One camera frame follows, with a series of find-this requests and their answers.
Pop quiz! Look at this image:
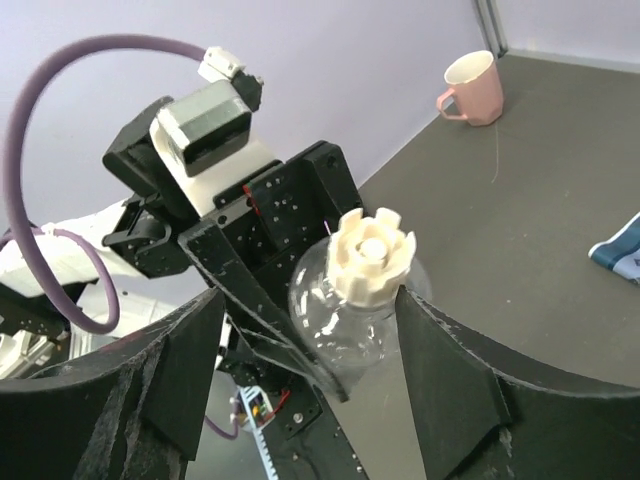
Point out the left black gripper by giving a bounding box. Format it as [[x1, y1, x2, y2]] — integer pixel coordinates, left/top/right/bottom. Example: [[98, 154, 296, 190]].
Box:
[[102, 97, 364, 401]]

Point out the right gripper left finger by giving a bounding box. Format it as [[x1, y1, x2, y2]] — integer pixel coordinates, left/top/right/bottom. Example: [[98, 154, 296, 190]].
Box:
[[1, 289, 224, 479]]

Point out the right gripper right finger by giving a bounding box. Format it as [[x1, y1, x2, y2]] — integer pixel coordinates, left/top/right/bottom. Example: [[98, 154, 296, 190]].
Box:
[[396, 289, 639, 479]]

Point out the cream ridged bottle cap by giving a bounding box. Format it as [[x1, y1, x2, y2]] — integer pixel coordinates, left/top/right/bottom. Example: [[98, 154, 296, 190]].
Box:
[[326, 207, 417, 308]]

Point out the clear glass bottle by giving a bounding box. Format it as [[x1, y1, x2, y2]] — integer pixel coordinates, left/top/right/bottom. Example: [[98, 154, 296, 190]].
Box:
[[288, 232, 432, 392]]

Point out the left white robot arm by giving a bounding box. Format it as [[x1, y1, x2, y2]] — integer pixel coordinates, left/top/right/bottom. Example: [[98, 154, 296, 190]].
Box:
[[35, 97, 360, 401]]

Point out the blue patterned placemat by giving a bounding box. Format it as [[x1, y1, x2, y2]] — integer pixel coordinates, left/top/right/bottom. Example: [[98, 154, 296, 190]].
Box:
[[588, 213, 640, 286]]

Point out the pink mug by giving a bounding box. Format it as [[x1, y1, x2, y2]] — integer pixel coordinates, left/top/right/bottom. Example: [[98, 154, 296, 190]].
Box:
[[436, 50, 504, 126]]

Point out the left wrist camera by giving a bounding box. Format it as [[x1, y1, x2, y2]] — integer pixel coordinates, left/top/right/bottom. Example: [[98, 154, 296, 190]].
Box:
[[149, 47, 276, 217]]

